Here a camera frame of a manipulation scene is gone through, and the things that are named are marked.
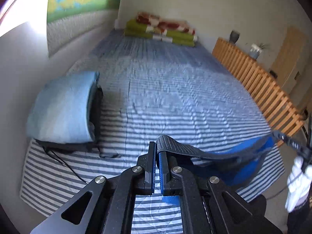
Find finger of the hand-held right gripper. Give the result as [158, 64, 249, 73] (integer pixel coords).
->
[272, 130, 303, 156]

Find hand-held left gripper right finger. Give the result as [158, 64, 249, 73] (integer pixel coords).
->
[158, 151, 284, 234]

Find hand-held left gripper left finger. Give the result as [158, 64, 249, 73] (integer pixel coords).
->
[30, 141, 156, 234]

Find blue briefs with black waistband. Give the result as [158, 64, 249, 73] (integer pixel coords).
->
[156, 135, 281, 204]

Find dark folded clothes stack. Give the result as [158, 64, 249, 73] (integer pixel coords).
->
[35, 85, 121, 159]

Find person's right hand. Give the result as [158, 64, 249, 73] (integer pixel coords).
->
[285, 155, 312, 213]

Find blue white striped blanket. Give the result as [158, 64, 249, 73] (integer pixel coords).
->
[19, 28, 285, 234]

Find wooden door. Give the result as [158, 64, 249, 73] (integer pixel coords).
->
[270, 26, 309, 95]

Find potted plant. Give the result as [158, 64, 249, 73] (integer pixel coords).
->
[249, 43, 271, 59]

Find light blue pillow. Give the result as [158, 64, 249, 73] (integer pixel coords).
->
[26, 71, 100, 144]

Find grey vase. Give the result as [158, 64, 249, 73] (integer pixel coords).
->
[229, 30, 241, 45]

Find green folded blanket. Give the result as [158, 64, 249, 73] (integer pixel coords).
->
[124, 18, 198, 47]

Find red white patterned blanket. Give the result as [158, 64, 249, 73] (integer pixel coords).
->
[136, 12, 197, 36]

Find thin grey cable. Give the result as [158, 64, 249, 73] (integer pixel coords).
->
[264, 184, 293, 200]

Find black cable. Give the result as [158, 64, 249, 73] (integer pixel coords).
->
[40, 145, 89, 184]

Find white textured wall panel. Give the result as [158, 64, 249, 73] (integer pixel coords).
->
[46, 7, 120, 59]

